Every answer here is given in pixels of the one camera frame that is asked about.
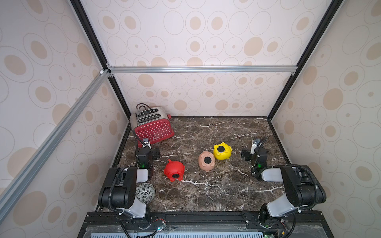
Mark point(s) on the speckled stone egg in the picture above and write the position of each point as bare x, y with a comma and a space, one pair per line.
145, 192

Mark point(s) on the red metal toaster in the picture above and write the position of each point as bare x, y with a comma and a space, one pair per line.
152, 123

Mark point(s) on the red piggy bank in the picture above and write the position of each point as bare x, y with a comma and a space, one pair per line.
174, 167

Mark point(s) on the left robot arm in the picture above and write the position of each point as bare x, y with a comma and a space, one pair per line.
119, 192

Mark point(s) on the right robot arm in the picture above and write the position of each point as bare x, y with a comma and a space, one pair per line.
303, 191

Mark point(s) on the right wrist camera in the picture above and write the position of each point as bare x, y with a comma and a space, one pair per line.
255, 143

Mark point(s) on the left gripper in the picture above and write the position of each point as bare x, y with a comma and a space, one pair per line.
155, 153

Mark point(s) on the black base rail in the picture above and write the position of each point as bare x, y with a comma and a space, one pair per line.
244, 224

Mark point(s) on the pink piggy bank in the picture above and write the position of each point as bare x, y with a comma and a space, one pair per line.
202, 165

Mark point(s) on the diagonal aluminium rail left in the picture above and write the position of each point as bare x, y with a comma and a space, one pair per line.
18, 186

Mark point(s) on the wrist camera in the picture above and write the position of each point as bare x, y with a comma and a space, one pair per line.
255, 143
146, 143

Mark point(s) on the horizontal aluminium rail back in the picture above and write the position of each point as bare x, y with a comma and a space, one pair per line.
201, 69

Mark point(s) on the yellow piggy bank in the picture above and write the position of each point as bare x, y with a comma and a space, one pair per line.
225, 155

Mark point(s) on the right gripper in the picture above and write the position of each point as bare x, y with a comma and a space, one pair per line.
257, 153

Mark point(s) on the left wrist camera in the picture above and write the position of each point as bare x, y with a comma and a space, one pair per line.
146, 143

